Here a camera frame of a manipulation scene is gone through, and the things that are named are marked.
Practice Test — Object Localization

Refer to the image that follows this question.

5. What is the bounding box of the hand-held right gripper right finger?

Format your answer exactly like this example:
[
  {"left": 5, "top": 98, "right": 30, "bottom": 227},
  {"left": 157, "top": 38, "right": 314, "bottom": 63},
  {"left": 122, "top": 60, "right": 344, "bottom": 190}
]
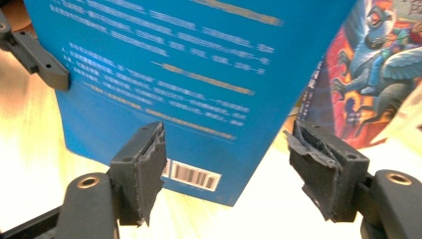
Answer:
[{"left": 283, "top": 119, "right": 371, "bottom": 223}]

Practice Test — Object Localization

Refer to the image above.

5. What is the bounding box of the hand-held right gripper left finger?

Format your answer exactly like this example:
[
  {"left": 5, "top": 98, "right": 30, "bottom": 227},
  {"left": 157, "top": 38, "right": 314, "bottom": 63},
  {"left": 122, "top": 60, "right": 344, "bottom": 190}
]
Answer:
[{"left": 108, "top": 120, "right": 167, "bottom": 227}]

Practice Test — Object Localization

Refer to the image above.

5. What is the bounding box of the blue book back cover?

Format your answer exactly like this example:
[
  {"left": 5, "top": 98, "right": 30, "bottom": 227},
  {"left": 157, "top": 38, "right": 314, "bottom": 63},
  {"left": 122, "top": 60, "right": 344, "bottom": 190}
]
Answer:
[{"left": 23, "top": 0, "right": 357, "bottom": 207}]

